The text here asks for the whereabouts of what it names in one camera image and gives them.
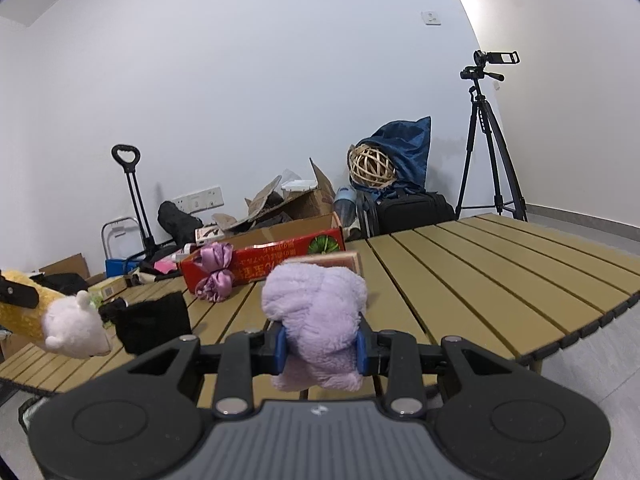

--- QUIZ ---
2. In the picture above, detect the dark blue cushion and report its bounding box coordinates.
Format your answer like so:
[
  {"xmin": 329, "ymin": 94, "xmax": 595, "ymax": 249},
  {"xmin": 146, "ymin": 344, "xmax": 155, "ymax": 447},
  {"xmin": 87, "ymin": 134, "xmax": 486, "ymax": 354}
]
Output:
[{"xmin": 349, "ymin": 116, "xmax": 432, "ymax": 196}]

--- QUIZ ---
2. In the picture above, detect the black bag by wall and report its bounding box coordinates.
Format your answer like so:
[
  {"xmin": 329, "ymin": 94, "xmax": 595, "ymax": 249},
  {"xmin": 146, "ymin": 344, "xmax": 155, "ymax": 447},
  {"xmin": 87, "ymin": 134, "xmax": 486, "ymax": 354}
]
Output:
[{"xmin": 157, "ymin": 200, "xmax": 203, "ymax": 246}]

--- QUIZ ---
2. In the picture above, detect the yellow white plush toy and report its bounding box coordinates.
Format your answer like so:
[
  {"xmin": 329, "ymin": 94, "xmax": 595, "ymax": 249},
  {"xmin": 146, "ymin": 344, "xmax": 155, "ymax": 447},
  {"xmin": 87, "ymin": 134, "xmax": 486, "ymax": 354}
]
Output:
[{"xmin": 1, "ymin": 270, "xmax": 112, "ymax": 359}]

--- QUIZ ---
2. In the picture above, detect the blue water bottle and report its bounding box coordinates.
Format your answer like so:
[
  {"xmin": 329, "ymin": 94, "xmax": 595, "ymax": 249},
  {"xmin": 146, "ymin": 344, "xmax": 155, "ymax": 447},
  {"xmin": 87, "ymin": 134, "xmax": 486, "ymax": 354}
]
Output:
[{"xmin": 332, "ymin": 186, "xmax": 359, "ymax": 229}]

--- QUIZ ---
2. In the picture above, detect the tan folding slat table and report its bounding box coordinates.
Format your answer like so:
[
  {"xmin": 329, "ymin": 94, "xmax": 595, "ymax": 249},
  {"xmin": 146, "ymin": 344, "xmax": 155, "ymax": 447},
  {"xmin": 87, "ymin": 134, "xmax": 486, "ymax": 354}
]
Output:
[{"xmin": 1, "ymin": 214, "xmax": 639, "ymax": 396}]

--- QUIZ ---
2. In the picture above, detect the pink brown scrub sponge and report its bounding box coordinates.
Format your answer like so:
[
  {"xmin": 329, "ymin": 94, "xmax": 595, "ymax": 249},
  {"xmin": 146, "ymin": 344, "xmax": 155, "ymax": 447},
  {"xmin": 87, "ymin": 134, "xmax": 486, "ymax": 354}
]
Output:
[{"xmin": 284, "ymin": 250, "xmax": 362, "ymax": 275}]

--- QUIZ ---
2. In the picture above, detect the woven rattan ball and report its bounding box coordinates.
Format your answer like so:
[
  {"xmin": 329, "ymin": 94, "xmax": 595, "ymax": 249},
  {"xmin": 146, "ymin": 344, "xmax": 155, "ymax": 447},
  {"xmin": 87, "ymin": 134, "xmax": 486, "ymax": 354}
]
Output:
[{"xmin": 347, "ymin": 144, "xmax": 397, "ymax": 188}]

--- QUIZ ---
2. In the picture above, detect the black trolley handle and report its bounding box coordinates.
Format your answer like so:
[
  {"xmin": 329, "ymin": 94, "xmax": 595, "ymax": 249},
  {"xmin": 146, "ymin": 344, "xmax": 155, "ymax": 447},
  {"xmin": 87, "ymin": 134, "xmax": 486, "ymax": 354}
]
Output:
[{"xmin": 111, "ymin": 143, "xmax": 171, "ymax": 263}]

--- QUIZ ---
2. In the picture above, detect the light pink fluffy towel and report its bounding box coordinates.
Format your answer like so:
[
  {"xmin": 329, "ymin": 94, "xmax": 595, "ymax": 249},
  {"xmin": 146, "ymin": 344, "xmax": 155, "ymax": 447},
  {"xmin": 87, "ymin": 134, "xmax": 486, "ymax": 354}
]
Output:
[{"xmin": 262, "ymin": 262, "xmax": 368, "ymax": 392}]

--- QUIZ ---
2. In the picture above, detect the large cardboard box left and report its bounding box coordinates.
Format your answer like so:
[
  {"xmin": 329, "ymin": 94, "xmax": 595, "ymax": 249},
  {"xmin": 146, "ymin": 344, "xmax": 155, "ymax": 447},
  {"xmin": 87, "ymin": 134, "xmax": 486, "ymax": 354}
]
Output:
[{"xmin": 30, "ymin": 252, "xmax": 105, "ymax": 294}]

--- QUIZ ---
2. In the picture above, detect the black sock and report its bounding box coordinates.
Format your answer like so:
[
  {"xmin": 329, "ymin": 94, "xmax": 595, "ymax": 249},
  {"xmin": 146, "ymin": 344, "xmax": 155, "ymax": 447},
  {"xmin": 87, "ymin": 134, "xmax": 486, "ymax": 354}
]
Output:
[{"xmin": 98, "ymin": 292, "xmax": 192, "ymax": 356}]

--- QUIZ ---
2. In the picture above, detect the open brown cardboard box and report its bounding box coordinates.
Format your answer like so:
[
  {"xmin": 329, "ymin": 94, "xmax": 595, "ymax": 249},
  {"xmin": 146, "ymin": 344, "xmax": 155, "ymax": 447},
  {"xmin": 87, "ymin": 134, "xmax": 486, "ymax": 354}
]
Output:
[{"xmin": 213, "ymin": 159, "xmax": 335, "ymax": 235}]

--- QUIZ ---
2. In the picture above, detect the black camcorder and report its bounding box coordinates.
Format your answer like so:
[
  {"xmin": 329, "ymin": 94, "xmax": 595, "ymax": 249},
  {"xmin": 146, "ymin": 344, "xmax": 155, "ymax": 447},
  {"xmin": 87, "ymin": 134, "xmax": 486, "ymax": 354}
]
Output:
[{"xmin": 460, "ymin": 50, "xmax": 521, "ymax": 81}]

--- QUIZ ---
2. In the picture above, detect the blue folding cart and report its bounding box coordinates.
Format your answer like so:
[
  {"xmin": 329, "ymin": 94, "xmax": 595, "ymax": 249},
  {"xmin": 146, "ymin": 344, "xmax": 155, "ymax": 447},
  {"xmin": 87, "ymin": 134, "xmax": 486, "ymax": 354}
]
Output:
[{"xmin": 101, "ymin": 217, "xmax": 143, "ymax": 278}]

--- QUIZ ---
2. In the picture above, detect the black suitcase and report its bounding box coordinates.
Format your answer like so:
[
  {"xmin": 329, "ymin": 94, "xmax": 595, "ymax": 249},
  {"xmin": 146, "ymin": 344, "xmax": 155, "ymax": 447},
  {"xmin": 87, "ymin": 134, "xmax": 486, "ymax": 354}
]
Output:
[{"xmin": 356, "ymin": 190, "xmax": 456, "ymax": 238}]

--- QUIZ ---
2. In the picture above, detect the pink satin scrunchie cloth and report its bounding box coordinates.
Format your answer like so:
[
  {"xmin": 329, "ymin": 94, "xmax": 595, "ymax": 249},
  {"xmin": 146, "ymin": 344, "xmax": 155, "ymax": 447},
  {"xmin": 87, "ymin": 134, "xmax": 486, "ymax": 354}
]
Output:
[{"xmin": 195, "ymin": 242, "xmax": 234, "ymax": 302}]

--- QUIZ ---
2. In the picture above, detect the wall power outlet strip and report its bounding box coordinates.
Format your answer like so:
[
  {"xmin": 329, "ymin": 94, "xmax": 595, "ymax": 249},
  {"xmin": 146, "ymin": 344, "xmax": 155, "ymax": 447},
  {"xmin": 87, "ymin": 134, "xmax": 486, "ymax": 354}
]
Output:
[{"xmin": 172, "ymin": 185, "xmax": 224, "ymax": 214}]

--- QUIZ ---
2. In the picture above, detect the yellow small carton box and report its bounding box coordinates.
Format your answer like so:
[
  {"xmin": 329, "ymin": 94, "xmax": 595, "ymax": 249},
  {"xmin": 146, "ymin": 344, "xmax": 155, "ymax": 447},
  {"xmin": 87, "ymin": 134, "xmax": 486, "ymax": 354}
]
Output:
[{"xmin": 89, "ymin": 275, "xmax": 127, "ymax": 301}]

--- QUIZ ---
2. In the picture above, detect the red cardboard fruit box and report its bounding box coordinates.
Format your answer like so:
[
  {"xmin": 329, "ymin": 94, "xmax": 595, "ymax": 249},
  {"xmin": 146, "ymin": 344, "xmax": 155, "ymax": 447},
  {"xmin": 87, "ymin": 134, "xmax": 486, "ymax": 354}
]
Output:
[{"xmin": 178, "ymin": 212, "xmax": 345, "ymax": 294}]

